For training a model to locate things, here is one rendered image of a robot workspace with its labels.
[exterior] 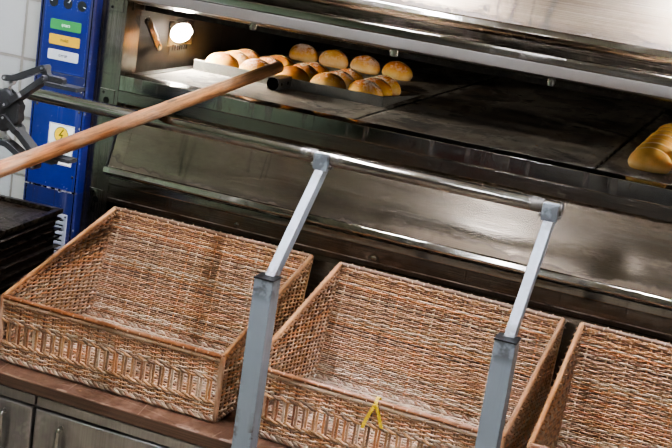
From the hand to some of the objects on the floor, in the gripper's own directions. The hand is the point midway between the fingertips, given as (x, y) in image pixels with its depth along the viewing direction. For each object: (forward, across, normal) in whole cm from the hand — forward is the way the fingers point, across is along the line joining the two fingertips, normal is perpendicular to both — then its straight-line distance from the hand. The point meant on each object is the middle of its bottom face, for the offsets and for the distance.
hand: (71, 124), depth 236 cm
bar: (+30, +119, -23) cm, 125 cm away
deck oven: (+52, +119, -167) cm, 212 cm away
